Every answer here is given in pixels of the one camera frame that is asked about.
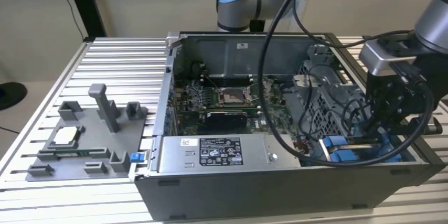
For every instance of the silver CPU chip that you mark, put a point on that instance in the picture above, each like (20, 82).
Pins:
(66, 134)

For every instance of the silver perforated disk bay cage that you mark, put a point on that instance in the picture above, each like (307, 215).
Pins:
(326, 95)

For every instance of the green motherboard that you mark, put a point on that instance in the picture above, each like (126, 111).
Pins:
(276, 113)

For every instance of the white label sticker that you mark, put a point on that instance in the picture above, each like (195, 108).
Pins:
(242, 46)

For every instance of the CPU socket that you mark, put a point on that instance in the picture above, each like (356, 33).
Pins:
(235, 97)

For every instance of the grey parts rack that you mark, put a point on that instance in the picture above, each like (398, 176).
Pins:
(91, 129)

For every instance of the black round stand base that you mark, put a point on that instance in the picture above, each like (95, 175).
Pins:
(12, 95)

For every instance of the locking lever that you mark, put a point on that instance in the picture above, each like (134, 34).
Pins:
(214, 81)

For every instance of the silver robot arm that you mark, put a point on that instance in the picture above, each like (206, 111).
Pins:
(238, 11)

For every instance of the blue plastic case latch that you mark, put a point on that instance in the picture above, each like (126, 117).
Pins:
(136, 157)

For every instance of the black metal post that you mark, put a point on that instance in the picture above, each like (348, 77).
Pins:
(86, 6)

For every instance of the black RAM slot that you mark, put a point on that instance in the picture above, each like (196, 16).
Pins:
(227, 79)
(227, 76)

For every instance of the silver power supply unit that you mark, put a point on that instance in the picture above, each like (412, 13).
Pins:
(175, 155)

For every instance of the grey plastic bracket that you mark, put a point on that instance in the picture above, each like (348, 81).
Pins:
(319, 52)

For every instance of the dark grey PC case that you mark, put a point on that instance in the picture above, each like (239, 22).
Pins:
(244, 197)

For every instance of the green RAM stick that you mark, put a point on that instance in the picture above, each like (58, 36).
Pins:
(82, 152)

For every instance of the black graphics card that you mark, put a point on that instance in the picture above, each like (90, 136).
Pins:
(224, 121)

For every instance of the hard disk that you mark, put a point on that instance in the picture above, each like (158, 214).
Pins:
(336, 140)

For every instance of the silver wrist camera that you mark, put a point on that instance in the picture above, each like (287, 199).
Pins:
(382, 56)

